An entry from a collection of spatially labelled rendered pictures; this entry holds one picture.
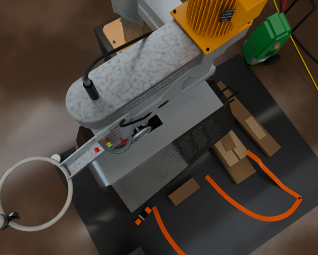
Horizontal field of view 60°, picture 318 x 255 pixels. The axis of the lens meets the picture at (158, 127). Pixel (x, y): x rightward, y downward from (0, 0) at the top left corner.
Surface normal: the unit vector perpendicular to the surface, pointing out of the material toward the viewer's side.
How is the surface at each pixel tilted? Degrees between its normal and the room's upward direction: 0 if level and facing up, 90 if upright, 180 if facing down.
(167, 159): 45
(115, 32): 0
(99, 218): 0
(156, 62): 0
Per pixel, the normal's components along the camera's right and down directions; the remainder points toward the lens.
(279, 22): -0.51, -0.07
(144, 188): 0.44, 0.37
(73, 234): 0.03, -0.26
